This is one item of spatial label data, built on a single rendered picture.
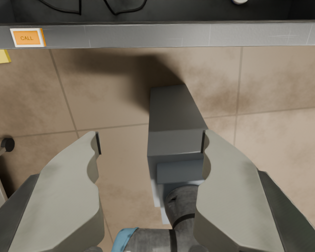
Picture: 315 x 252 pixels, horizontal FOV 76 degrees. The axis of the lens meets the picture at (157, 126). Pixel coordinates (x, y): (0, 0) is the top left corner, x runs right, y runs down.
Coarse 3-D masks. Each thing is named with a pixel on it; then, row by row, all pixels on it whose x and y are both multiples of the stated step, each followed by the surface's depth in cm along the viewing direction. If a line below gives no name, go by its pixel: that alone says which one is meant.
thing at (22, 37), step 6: (36, 30) 35; (18, 36) 35; (24, 36) 35; (30, 36) 35; (36, 36) 35; (42, 36) 36; (18, 42) 36; (24, 42) 36; (30, 42) 36; (36, 42) 36
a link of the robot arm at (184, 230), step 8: (184, 224) 51; (192, 224) 50; (176, 232) 48; (184, 232) 48; (192, 232) 48; (176, 240) 46; (184, 240) 46; (192, 240) 46; (176, 248) 44; (184, 248) 44
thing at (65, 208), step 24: (72, 144) 11; (96, 144) 12; (48, 168) 9; (72, 168) 9; (96, 168) 11; (48, 192) 8; (72, 192) 8; (96, 192) 8; (24, 216) 7; (48, 216) 7; (72, 216) 7; (96, 216) 7; (24, 240) 6; (48, 240) 6; (72, 240) 7; (96, 240) 8
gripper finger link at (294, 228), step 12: (264, 180) 8; (264, 192) 8; (276, 192) 8; (276, 204) 7; (288, 204) 7; (276, 216) 7; (288, 216) 7; (300, 216) 7; (288, 228) 7; (300, 228) 7; (312, 228) 7; (288, 240) 6; (300, 240) 6; (312, 240) 6
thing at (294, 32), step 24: (0, 24) 36; (24, 24) 36; (48, 24) 36; (72, 24) 36; (96, 24) 36; (120, 24) 36; (144, 24) 36; (168, 24) 36; (192, 24) 36; (216, 24) 36; (240, 24) 36; (264, 24) 36; (288, 24) 36; (312, 24) 36; (0, 48) 37; (24, 48) 37; (48, 48) 38
